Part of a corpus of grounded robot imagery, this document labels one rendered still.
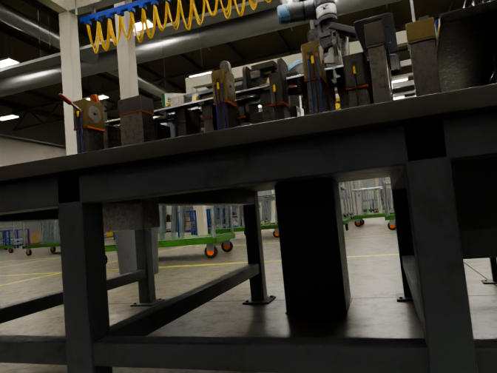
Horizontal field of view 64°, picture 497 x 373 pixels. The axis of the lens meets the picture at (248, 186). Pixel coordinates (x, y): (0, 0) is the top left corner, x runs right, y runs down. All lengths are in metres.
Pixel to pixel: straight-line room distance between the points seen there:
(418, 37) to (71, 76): 4.70
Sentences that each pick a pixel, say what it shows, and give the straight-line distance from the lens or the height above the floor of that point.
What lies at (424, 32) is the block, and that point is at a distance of 1.42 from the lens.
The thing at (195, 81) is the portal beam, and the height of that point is 3.38.
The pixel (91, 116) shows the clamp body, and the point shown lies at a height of 0.99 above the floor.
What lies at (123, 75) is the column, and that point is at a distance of 9.88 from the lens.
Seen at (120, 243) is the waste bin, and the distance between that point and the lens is 4.37.
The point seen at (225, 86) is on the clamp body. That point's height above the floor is 0.98.
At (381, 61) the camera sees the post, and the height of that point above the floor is 0.88.
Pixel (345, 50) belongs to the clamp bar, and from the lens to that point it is 1.78.
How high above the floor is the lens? 0.51
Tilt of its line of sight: 4 degrees up
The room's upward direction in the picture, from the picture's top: 5 degrees counter-clockwise
